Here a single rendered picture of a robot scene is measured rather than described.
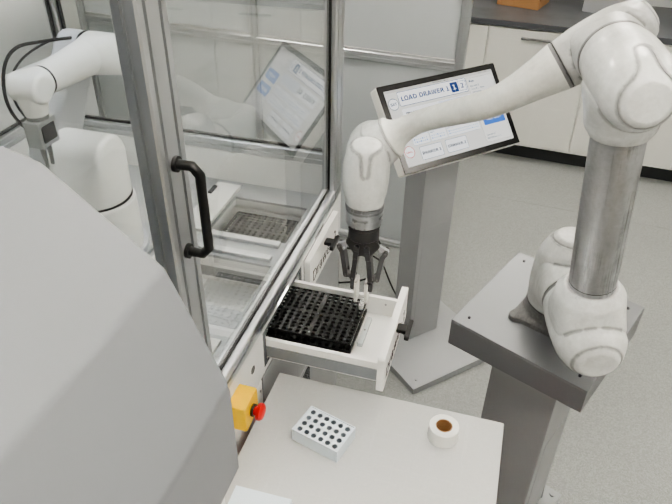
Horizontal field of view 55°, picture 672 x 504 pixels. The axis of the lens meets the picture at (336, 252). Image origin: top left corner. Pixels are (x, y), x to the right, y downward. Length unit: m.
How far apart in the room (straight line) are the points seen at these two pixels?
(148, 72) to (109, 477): 0.57
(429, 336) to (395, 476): 1.46
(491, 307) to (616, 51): 0.86
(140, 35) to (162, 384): 0.50
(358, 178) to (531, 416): 0.91
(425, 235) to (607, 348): 1.22
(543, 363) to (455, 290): 1.59
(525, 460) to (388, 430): 0.62
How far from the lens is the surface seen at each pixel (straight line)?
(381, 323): 1.77
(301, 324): 1.70
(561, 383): 1.73
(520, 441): 2.07
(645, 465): 2.76
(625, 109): 1.18
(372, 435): 1.60
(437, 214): 2.56
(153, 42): 0.96
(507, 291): 1.91
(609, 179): 1.32
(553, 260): 1.67
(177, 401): 0.63
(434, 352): 2.87
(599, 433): 2.79
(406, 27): 3.04
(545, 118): 4.44
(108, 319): 0.57
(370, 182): 1.44
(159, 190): 1.03
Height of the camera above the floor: 2.00
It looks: 35 degrees down
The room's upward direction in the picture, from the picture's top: 1 degrees clockwise
